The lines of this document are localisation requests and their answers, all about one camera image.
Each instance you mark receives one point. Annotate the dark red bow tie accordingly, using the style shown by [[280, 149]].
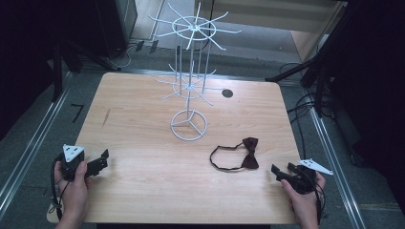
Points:
[[250, 156]]

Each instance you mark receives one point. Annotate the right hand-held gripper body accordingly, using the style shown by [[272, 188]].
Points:
[[307, 178]]

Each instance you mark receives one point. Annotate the person's left hand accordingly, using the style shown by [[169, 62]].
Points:
[[74, 194]]

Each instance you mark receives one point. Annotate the dark round table grommet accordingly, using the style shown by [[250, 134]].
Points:
[[227, 93]]

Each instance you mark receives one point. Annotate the dark cabinet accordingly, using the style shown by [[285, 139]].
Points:
[[117, 25]]

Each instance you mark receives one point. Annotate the aluminium floor rail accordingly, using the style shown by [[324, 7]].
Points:
[[35, 136], [334, 165]]

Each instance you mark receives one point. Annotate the person's right hand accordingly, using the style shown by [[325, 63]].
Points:
[[304, 203]]

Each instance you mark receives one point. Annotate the black tripod stand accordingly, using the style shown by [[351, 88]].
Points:
[[318, 66]]

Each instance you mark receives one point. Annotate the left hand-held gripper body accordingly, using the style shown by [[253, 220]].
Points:
[[72, 162]]

